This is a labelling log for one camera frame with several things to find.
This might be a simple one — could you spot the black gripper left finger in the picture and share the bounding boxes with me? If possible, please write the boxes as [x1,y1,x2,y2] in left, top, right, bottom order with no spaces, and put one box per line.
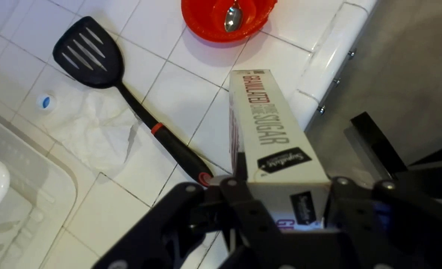
[235,153,248,187]

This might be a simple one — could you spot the black slotted spatula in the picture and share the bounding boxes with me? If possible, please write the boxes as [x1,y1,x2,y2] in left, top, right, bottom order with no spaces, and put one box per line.
[53,17,214,186]

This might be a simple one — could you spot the white dish rack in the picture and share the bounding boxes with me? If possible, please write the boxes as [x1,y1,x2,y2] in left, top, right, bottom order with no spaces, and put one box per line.
[0,123,77,269]

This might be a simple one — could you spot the red bowl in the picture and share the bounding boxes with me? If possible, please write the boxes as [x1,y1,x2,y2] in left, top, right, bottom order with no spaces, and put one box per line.
[181,0,278,44]

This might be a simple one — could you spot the white crumpled napkin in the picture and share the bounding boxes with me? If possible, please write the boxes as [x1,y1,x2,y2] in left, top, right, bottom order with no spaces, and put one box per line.
[44,94,139,174]

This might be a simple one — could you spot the granulated sugar box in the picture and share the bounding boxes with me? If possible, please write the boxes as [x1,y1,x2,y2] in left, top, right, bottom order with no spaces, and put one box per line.
[229,69,332,232]

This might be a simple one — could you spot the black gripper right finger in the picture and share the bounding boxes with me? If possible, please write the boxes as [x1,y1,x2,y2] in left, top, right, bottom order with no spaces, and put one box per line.
[351,112,407,174]

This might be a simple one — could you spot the white bottle cap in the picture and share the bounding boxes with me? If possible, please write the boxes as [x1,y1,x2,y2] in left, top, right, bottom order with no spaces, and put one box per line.
[38,94,56,112]

